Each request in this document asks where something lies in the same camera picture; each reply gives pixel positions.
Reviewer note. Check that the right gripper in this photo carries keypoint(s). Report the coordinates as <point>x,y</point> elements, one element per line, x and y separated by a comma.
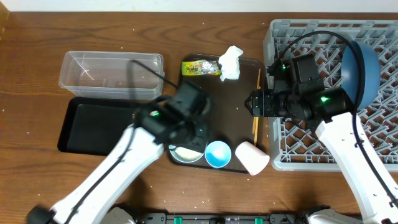
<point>257,103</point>

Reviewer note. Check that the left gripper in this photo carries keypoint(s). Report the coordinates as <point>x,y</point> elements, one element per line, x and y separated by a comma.
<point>195,139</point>

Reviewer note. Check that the light blue rice bowl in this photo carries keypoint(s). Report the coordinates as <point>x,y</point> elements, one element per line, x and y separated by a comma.
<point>184,155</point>

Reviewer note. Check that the small blue bowl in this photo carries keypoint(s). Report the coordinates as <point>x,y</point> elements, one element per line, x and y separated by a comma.
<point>218,154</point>

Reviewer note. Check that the white napkin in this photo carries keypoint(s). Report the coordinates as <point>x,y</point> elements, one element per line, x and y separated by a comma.
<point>229,61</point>

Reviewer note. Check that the pink cup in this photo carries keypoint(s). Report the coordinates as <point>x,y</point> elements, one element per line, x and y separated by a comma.
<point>252,158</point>

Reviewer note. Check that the dark blue plate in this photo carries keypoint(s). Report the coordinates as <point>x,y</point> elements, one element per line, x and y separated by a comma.
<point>370,66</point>

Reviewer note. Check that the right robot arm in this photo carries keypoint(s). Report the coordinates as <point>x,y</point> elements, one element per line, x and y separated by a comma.
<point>299,93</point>

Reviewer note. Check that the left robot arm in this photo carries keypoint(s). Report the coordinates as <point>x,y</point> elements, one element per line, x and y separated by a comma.
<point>167,122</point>

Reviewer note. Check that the grey dishwasher rack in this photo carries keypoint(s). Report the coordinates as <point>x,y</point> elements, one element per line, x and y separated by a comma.
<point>293,149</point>

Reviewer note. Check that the left wooden chopstick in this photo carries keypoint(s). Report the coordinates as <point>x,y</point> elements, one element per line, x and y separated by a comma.
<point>258,85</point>

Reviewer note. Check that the brown serving tray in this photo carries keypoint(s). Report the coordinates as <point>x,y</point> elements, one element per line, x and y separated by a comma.
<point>229,120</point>

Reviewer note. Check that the yellow snack wrapper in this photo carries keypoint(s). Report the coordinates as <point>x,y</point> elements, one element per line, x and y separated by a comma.
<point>200,67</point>

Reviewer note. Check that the black plastic tray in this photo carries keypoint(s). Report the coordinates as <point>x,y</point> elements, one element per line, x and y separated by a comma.
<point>94,126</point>

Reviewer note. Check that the clear plastic bin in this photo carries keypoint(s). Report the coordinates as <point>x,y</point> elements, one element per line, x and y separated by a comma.
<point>111,75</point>

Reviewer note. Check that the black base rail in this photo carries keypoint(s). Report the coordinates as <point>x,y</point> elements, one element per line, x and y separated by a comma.
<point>273,218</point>

